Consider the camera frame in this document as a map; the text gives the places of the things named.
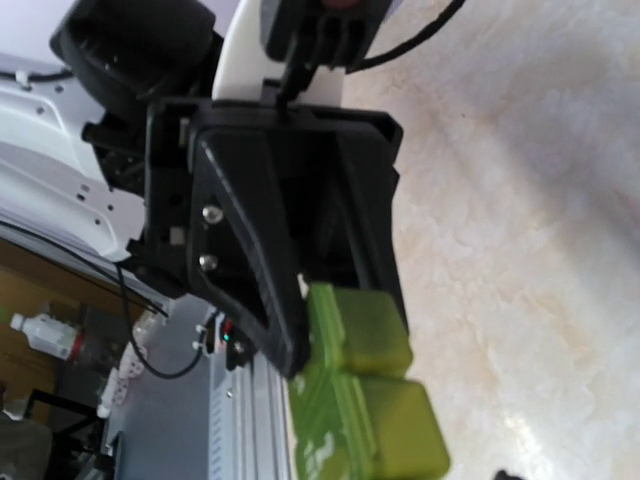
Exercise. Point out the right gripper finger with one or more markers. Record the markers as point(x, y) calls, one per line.
point(506, 475)

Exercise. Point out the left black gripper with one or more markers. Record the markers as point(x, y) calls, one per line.
point(242, 200)

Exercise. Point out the green weekly pill organizer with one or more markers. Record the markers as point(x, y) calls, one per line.
point(355, 413)

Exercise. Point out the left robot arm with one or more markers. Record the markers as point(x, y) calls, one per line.
point(119, 58)

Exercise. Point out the white bottle red band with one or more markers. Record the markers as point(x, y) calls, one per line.
point(47, 334)

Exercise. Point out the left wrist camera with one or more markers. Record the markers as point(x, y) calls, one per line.
point(286, 52)

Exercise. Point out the front aluminium rail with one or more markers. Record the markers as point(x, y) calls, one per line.
point(210, 424)

